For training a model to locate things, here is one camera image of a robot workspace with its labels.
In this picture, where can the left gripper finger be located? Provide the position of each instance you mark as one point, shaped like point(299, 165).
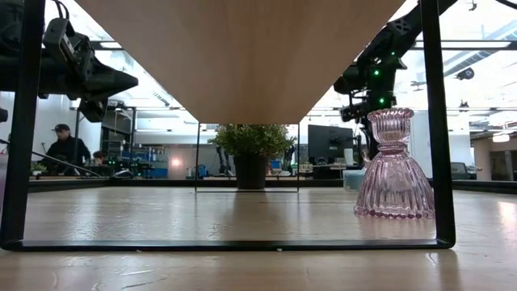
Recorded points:
point(93, 110)
point(109, 83)

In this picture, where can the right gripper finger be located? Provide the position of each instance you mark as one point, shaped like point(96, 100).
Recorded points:
point(368, 139)

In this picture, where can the blue glass candle holder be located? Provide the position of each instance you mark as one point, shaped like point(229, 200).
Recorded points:
point(352, 180)

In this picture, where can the pink ribbed glass candle holder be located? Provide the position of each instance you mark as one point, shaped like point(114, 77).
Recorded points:
point(393, 182)

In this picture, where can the purple glass candle holder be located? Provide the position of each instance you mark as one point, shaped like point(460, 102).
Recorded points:
point(2, 182)

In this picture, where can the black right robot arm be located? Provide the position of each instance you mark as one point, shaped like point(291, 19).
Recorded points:
point(398, 30)

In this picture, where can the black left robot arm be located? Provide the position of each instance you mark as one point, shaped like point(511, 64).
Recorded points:
point(8, 72)

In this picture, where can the black monitor stand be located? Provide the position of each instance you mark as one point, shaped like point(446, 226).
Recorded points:
point(358, 149)

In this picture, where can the black computer monitor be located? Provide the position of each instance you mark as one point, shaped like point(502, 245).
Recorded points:
point(329, 141)

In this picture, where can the person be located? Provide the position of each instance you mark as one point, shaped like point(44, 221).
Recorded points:
point(64, 151)
point(99, 155)

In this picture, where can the office desk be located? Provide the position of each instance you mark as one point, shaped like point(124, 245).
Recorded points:
point(327, 171)

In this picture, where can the blue storage boxes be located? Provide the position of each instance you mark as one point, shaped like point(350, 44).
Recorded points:
point(159, 171)

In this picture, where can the black office chair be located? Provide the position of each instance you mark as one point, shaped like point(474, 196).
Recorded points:
point(460, 170)

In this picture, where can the green potted plant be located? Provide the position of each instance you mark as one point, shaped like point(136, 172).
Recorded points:
point(250, 141)

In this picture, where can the wooden riser shelf black legs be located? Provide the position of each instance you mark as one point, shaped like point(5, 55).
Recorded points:
point(242, 60)

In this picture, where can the ceiling lamp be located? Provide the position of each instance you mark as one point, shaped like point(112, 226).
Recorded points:
point(501, 137)

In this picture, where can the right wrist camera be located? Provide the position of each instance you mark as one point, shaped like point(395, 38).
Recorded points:
point(345, 83)

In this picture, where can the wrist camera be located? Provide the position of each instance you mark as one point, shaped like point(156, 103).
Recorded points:
point(60, 38)
point(345, 83)

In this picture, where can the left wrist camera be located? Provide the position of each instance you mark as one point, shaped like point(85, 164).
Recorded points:
point(60, 38)

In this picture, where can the black aluminium table frame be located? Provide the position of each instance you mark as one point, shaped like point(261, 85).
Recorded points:
point(141, 183)

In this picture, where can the black ceiling camera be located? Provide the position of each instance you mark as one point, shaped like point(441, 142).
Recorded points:
point(465, 73)

